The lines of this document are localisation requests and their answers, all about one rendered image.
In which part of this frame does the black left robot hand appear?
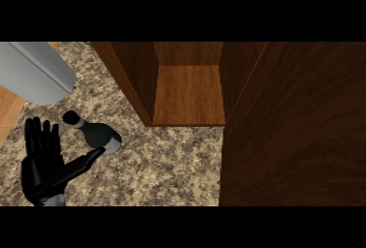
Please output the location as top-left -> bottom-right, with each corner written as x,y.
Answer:
20,116 -> 107,206

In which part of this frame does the dark wine bottle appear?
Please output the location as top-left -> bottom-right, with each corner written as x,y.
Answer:
62,109 -> 122,155

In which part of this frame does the open wooden cabinet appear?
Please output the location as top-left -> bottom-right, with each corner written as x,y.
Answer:
90,42 -> 268,128

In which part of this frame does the dark wooden cabinet door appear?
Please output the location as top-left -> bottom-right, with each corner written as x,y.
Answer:
217,42 -> 366,207

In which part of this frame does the pale wooden board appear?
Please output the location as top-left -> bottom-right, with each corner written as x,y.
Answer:
0,85 -> 26,147

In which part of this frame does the grey rounded appliance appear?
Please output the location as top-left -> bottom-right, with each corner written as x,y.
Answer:
0,42 -> 78,107

